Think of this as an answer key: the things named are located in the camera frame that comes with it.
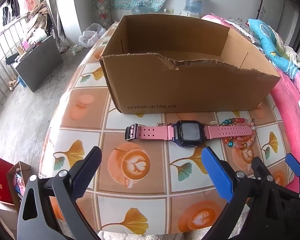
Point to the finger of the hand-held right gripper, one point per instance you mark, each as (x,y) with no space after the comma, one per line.
(260,166)
(293,166)

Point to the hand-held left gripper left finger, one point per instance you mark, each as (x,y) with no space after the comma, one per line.
(86,173)

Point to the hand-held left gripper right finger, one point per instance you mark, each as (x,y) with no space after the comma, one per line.
(217,173)

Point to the small silver clip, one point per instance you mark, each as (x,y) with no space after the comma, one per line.
(214,122)

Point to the small gold earring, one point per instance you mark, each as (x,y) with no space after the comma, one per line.
(162,124)

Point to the brown cardboard box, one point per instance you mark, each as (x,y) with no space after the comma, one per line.
(190,87)

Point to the pink floral blanket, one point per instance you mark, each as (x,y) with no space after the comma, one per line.
(290,105)

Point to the brown paper bag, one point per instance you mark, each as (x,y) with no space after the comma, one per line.
(13,180)

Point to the red paper bag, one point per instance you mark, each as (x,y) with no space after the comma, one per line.
(3,180)

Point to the white fluffy towel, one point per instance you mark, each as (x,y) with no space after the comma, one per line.
(150,236)

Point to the white crumpled cloth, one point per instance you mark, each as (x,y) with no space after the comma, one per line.
(295,60)

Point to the beige sandals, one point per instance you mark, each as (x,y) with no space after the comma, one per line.
(13,83)

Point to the grey cabinet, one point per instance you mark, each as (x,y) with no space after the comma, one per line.
(42,65)

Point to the blue floral pillow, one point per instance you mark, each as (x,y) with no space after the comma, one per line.
(265,40)

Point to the white plastic bag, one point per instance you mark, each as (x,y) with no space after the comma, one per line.
(91,35)

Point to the metal railing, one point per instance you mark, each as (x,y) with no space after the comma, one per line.
(0,62)

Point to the grey lace cloth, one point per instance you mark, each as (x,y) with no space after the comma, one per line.
(240,26)

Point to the grey door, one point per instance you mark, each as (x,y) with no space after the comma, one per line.
(292,22)

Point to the grey curtain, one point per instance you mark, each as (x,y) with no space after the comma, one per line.
(57,17)

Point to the pile of clothes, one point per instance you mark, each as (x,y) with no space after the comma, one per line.
(38,20)

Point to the white water dispenser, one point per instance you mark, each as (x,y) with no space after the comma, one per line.
(190,13)

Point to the patterned rolled mat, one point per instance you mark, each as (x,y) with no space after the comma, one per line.
(103,7)

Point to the empty clear water bottle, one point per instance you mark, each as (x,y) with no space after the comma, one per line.
(139,9)

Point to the blue water jug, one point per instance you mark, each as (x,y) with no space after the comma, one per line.
(194,1)

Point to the dark hanging jacket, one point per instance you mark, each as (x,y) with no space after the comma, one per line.
(13,5)

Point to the wall socket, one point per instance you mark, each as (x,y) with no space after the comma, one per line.
(169,10)

